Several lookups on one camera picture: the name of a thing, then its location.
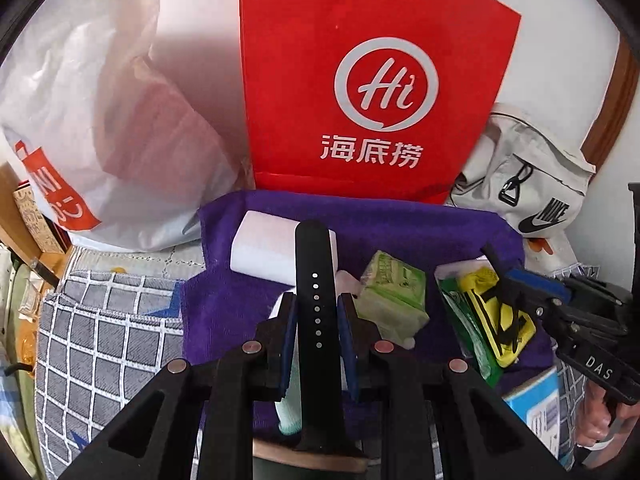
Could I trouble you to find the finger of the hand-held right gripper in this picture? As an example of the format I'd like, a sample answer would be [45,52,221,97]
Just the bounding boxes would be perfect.
[510,270,571,301]
[495,280,556,316]

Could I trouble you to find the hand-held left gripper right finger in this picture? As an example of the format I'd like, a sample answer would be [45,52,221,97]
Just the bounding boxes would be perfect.
[337,292,566,480]

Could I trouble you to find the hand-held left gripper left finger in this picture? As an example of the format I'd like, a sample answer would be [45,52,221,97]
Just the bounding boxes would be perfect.
[60,292,298,480]

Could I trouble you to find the yellow packet with black print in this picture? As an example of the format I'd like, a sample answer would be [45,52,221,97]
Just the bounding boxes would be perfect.
[460,244,537,368]

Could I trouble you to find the white tissue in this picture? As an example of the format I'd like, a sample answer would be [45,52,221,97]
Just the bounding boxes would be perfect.
[335,270,362,297]

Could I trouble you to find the green sachet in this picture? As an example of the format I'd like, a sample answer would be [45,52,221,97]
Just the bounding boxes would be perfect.
[436,277,503,386]

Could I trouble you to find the white glove with mint cuff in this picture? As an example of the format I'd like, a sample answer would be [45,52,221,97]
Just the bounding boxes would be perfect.
[270,292,306,436]

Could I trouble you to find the green wet wipes pack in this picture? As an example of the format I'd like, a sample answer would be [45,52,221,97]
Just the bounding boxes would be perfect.
[357,251,432,343]

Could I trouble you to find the clear fruit print packet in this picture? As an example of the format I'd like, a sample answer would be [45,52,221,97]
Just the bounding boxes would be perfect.
[434,255,493,281]

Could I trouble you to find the black watch strap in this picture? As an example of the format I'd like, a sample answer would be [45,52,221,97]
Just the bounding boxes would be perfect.
[292,220,351,453]

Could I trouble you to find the white sponge block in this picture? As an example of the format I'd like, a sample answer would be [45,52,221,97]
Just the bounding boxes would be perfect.
[231,211,340,288]

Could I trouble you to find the person's right hand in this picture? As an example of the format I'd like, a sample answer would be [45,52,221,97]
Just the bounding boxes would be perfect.
[580,385,613,446]

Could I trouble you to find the purple towel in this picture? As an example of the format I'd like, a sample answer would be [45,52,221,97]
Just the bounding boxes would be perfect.
[180,191,551,438]

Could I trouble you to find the blue tissue pack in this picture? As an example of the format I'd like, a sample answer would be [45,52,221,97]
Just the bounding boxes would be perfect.
[502,367,583,471]

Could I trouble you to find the grey waist bag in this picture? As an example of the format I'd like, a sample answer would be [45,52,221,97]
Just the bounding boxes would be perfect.
[450,102,598,238]

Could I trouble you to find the grey checked blanket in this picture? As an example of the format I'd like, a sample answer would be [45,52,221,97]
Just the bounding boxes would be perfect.
[34,270,211,480]

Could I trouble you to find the red paper bag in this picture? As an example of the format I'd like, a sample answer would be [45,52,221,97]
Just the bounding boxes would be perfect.
[239,0,522,206]

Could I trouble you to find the wooden headboard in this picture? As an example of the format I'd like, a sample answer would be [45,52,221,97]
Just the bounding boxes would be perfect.
[0,160,73,288]

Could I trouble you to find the white plastic shopping bag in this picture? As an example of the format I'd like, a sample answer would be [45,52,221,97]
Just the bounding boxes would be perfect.
[0,0,248,253]

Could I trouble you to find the brown wooden door frame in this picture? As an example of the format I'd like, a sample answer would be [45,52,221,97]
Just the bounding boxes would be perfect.
[582,35,640,171]

